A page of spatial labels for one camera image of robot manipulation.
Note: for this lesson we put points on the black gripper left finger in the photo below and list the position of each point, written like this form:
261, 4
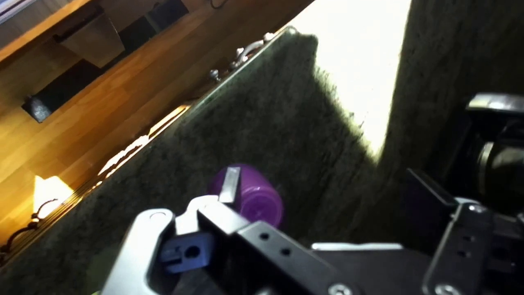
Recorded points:
272, 247

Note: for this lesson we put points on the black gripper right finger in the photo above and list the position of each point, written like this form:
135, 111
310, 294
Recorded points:
459, 247

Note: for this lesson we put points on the purple plastic cup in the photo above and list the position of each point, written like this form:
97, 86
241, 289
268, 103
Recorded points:
256, 198

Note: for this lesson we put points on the wooden table with black legs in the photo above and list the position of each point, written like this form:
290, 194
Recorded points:
43, 27

